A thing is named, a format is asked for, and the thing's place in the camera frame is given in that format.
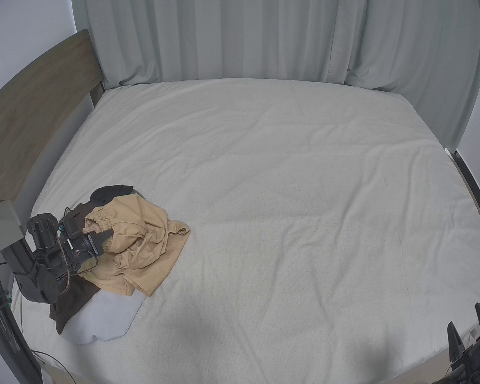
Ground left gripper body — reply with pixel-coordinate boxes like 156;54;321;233
71;231;106;263

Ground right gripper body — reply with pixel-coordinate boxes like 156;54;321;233
450;347;480;377

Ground tan shorts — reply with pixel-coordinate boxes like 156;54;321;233
77;195;191;297

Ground bed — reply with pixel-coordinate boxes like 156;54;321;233
0;29;480;384

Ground black garment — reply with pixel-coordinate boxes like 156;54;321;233
91;184;134;207

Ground brown garment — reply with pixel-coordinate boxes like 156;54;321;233
50;202;103;335

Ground white garment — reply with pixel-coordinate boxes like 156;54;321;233
62;289;147;345

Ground pale green curtain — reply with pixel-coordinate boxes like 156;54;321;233
332;0;480;154
71;0;350;91

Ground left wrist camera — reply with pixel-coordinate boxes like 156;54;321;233
61;218;85;241

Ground black cable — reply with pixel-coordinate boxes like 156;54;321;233
32;350;76;384

